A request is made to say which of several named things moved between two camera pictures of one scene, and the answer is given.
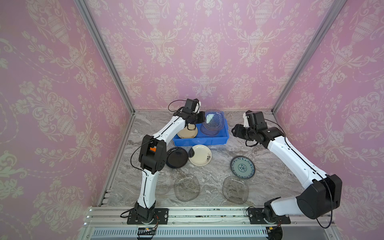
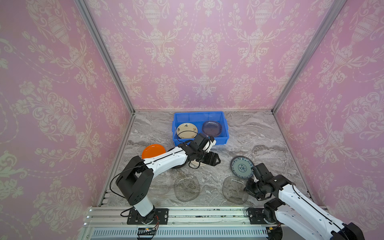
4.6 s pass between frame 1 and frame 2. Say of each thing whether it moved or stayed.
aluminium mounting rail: stayed
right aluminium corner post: stayed
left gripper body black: moved
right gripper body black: moved
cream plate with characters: stayed
